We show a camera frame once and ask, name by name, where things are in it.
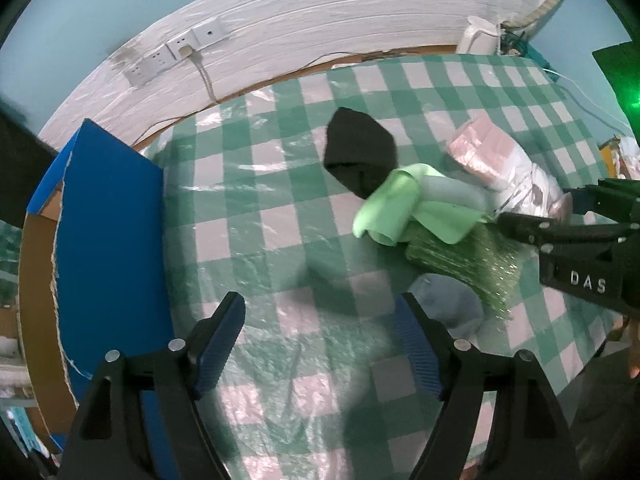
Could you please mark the person's right hand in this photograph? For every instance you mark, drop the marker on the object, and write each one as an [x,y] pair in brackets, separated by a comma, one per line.
[635,355]

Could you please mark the black knitted cloth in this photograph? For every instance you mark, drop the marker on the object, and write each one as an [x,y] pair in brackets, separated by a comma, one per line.
[357,150]

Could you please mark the blue cardboard box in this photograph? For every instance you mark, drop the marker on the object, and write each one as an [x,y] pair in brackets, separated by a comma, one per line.
[110,260]

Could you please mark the white electric kettle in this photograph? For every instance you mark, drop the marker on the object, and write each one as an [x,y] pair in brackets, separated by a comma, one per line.
[477,35]

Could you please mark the pink plastic packet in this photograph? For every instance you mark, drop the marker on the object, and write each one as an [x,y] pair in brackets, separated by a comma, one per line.
[482,147]

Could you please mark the green glittery scouring sponge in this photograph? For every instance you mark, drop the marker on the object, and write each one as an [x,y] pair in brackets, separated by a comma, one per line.
[465,265]

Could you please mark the grey-blue rolled cloth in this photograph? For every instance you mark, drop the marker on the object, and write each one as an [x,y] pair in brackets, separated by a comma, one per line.
[450,192]

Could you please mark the silvery plastic bag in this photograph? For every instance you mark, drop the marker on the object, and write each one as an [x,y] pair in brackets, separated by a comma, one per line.
[535,185]

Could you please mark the white wall socket with plug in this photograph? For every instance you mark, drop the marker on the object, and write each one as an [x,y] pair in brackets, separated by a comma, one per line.
[181,47]

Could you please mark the pale blue round cloth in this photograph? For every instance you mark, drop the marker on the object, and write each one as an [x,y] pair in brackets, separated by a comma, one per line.
[447,305]

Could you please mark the light green microfibre cloth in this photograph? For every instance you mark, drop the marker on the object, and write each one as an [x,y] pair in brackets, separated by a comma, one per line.
[395,205]

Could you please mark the dark green panel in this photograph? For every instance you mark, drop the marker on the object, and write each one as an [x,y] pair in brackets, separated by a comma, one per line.
[617,80]

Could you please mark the green checkered tablecloth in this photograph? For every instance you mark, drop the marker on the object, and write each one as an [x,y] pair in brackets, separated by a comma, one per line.
[280,240]

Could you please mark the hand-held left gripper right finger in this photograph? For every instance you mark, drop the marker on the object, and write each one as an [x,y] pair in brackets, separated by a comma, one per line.
[417,352]

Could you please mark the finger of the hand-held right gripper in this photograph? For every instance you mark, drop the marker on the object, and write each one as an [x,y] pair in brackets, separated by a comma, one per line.
[610,200]
[540,232]

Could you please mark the colourful packages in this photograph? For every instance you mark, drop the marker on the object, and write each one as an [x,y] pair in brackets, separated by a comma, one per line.
[622,155]

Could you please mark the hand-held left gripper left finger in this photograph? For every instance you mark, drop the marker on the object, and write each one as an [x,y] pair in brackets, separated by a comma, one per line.
[220,342]

